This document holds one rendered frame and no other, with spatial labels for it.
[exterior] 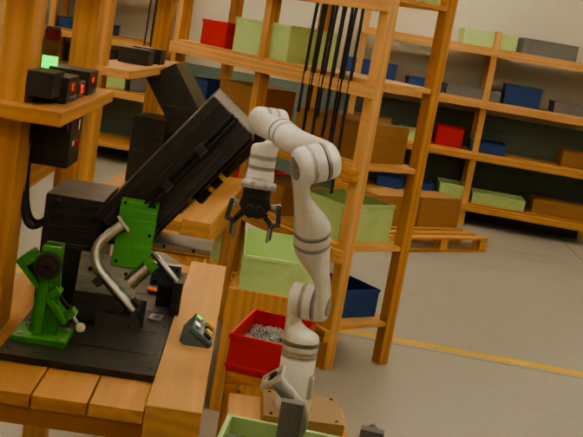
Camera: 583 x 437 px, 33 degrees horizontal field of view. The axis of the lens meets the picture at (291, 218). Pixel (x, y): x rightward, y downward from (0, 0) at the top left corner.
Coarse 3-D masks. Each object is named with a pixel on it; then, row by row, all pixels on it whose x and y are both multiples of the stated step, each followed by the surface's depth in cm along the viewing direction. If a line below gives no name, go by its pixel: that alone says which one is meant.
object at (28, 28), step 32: (0, 0) 226; (32, 0) 260; (96, 0) 359; (0, 32) 230; (32, 32) 262; (96, 32) 362; (0, 64) 263; (32, 64) 268; (0, 96) 265; (32, 96) 274; (0, 128) 266; (0, 160) 268; (0, 192) 270; (0, 224) 271; (0, 256) 273; (0, 288) 275; (0, 320) 279
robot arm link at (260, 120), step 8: (256, 112) 251; (264, 112) 249; (272, 112) 252; (248, 120) 253; (256, 120) 250; (264, 120) 248; (272, 120) 246; (288, 120) 246; (256, 128) 251; (264, 128) 248; (264, 136) 249
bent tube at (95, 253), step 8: (120, 216) 296; (120, 224) 295; (104, 232) 294; (112, 232) 294; (96, 240) 294; (104, 240) 294; (96, 248) 294; (96, 256) 294; (96, 264) 293; (96, 272) 293; (104, 272) 294; (104, 280) 293; (112, 280) 294; (112, 288) 293; (120, 296) 293; (128, 304) 293; (128, 312) 294
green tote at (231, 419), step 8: (232, 416) 228; (240, 416) 229; (224, 424) 223; (232, 424) 228; (240, 424) 228; (248, 424) 228; (256, 424) 228; (264, 424) 227; (272, 424) 227; (224, 432) 218; (232, 432) 229; (240, 432) 228; (248, 432) 228; (256, 432) 228; (264, 432) 228; (272, 432) 228; (312, 432) 227
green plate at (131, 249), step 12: (132, 204) 299; (144, 204) 299; (156, 204) 299; (132, 216) 298; (144, 216) 299; (156, 216) 299; (132, 228) 298; (144, 228) 298; (120, 240) 298; (132, 240) 298; (144, 240) 298; (120, 252) 297; (132, 252) 298; (144, 252) 298; (120, 264) 297; (132, 264) 297
